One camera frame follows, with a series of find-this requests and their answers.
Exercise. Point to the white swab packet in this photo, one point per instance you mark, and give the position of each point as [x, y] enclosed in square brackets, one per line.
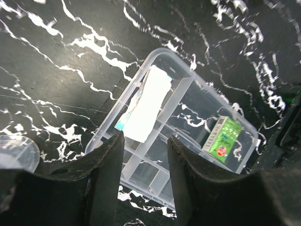
[142, 120]

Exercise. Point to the teal white ointment tube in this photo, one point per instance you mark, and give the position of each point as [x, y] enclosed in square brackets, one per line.
[131, 107]

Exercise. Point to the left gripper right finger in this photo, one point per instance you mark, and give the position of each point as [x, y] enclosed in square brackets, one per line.
[208, 195]

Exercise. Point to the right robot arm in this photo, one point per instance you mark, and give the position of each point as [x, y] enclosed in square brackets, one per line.
[284, 148]

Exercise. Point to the clear plastic box lid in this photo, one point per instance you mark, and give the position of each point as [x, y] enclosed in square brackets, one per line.
[18, 152]

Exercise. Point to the clear compartment tray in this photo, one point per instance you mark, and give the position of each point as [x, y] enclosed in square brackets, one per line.
[189, 112]

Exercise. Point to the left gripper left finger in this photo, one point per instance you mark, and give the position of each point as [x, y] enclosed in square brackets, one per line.
[82, 193]

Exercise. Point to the small green packet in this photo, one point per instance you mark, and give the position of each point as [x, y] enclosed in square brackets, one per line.
[222, 138]

